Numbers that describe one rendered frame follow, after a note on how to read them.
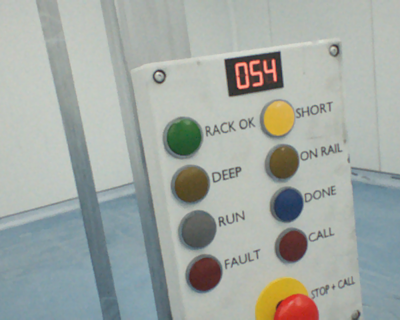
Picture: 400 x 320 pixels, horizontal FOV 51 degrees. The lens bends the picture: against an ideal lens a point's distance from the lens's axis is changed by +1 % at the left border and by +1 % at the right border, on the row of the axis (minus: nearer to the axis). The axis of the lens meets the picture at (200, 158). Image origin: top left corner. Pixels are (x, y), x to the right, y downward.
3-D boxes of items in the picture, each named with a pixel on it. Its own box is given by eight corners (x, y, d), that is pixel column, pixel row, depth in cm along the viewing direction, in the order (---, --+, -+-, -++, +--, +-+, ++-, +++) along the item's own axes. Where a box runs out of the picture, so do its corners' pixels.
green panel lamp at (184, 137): (206, 153, 31) (201, 115, 30) (171, 160, 30) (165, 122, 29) (202, 151, 31) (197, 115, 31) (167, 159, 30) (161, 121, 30)
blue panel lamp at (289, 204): (307, 218, 35) (303, 186, 34) (278, 227, 34) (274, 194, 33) (301, 215, 35) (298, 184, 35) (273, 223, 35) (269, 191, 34)
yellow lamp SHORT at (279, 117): (299, 133, 33) (295, 98, 33) (268, 139, 32) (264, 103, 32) (293, 132, 34) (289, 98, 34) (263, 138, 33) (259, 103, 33)
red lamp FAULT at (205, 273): (225, 287, 33) (221, 254, 32) (193, 299, 32) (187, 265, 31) (221, 283, 34) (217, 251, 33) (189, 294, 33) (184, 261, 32)
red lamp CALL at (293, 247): (311, 258, 35) (308, 227, 35) (283, 268, 35) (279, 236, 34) (305, 255, 36) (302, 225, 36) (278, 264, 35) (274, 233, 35)
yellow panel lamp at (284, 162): (303, 176, 34) (299, 143, 34) (273, 183, 33) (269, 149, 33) (297, 174, 35) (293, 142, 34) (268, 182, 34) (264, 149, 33)
